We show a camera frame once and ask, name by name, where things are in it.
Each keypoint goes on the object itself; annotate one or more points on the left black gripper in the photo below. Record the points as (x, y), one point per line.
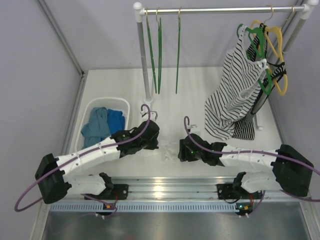
(152, 143)

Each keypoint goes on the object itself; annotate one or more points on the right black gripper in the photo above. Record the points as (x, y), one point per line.
(184, 154)

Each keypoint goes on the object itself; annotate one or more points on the white tank top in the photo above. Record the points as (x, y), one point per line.
(166, 152)

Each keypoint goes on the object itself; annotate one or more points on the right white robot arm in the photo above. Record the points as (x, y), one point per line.
(282, 169)

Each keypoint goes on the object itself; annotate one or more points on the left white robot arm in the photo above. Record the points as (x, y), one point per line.
(67, 175)

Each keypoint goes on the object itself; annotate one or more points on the striped tank top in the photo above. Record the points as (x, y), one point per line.
(234, 96)

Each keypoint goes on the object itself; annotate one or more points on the green hanger with striped top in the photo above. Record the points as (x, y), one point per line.
(257, 51)

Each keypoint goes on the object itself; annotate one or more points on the yellow hanger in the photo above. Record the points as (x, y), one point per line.
(278, 53)

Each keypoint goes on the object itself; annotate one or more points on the dark blue garment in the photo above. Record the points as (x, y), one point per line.
(110, 121)

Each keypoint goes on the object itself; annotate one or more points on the light blue garment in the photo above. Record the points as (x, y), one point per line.
(91, 130)

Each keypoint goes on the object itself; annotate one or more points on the white plastic laundry basket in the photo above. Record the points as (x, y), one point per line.
(114, 103)

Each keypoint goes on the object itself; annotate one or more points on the dark striped garment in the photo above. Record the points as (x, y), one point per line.
(244, 128)

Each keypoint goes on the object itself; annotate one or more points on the white clothes rack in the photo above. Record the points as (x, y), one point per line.
(208, 31)

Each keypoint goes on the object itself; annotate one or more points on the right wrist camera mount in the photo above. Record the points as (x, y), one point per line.
(194, 129)

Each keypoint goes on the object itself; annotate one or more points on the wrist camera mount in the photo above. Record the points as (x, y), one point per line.
(194, 129)
(145, 115)

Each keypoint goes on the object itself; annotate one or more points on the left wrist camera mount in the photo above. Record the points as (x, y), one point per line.
(145, 115)

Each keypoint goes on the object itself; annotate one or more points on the aluminium mounting rail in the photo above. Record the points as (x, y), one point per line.
(171, 195)

